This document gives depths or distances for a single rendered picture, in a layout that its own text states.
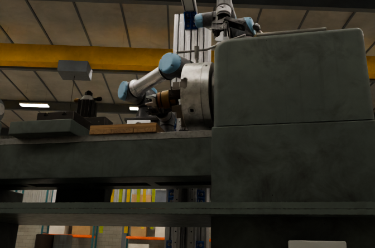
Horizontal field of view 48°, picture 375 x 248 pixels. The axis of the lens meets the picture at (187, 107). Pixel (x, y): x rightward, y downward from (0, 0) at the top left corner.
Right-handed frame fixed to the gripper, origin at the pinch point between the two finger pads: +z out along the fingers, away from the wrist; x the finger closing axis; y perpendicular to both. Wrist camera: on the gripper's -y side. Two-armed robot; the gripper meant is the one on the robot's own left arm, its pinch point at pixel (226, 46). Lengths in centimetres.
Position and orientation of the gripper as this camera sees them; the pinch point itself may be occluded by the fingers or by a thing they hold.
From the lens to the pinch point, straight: 200.2
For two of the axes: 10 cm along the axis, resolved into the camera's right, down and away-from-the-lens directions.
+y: -9.7, 0.5, 2.3
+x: -2.2, -5.3, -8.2
